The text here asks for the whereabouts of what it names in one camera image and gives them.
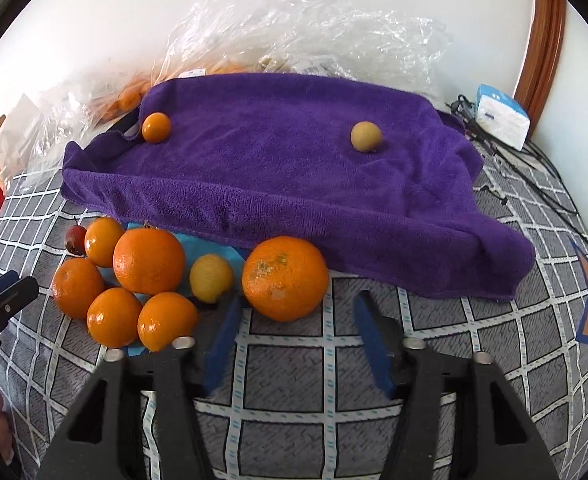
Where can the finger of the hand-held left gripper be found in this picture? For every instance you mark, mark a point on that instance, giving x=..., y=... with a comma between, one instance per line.
x=13, y=290

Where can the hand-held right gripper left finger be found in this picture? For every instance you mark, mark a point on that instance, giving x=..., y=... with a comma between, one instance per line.
x=223, y=345

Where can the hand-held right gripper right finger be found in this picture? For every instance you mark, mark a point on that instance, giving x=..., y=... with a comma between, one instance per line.
x=374, y=345

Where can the medium orange mandarin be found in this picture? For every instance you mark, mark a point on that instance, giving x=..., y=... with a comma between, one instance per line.
x=166, y=321
x=102, y=241
x=113, y=317
x=76, y=287

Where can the small yellow citrus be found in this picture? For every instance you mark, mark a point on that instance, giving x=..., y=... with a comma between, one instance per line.
x=211, y=277

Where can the small red fruit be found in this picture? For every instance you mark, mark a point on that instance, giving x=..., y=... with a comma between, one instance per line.
x=75, y=241

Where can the large speckled orange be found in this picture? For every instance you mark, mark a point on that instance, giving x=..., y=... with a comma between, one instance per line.
x=285, y=278

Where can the large orange with stem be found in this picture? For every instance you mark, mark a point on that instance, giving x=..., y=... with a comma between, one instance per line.
x=148, y=260

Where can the grey checked bedsheet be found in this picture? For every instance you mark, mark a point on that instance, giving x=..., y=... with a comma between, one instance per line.
x=294, y=370

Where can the blue paper sheet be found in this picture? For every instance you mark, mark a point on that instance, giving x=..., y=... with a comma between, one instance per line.
x=213, y=247

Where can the crumpled clear plastic bag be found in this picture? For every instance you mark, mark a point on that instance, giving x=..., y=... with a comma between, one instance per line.
x=58, y=125

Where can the purple towel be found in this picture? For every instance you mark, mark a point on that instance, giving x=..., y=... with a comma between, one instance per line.
x=274, y=160

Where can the tan round longan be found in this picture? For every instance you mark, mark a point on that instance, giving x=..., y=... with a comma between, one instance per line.
x=366, y=136

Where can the small glossy orange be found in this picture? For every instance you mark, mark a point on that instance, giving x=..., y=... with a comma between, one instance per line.
x=156, y=127

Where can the bag of small oranges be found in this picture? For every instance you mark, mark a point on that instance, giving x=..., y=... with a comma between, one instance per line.
x=126, y=97

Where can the blue and white tissue pack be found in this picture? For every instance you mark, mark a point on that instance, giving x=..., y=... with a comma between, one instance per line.
x=501, y=115

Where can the large clear plastic bag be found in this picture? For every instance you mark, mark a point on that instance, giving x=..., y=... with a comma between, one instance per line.
x=299, y=25

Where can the wooden door frame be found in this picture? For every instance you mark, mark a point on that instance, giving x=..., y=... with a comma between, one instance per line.
x=544, y=35

